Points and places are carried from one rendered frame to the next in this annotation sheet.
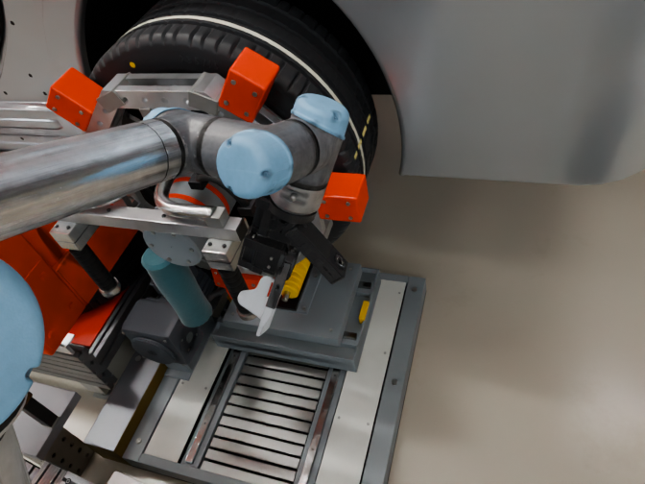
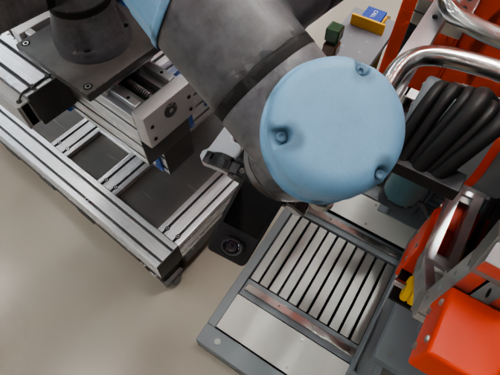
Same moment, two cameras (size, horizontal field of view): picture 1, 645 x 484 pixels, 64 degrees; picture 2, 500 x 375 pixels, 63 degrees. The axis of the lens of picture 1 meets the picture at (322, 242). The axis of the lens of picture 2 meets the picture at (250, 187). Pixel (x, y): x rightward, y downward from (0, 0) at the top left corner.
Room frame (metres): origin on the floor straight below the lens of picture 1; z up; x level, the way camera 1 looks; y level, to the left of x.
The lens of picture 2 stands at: (0.54, -0.19, 1.36)
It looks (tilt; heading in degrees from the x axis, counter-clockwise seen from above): 58 degrees down; 95
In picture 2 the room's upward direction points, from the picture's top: straight up
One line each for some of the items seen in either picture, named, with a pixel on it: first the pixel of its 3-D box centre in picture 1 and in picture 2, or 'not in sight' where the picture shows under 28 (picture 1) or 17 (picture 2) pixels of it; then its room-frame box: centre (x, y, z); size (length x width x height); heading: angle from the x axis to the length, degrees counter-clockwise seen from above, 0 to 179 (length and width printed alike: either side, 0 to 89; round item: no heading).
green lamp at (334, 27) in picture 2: not in sight; (334, 33); (0.69, 0.77, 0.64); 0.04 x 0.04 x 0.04; 62
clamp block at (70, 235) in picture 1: (77, 225); (444, 10); (0.82, 0.46, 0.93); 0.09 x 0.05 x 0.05; 152
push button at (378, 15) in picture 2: not in sight; (373, 16); (0.86, 1.10, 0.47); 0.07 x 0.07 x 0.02; 62
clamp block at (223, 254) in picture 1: (227, 242); not in sight; (0.66, 0.16, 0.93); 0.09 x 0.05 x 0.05; 152
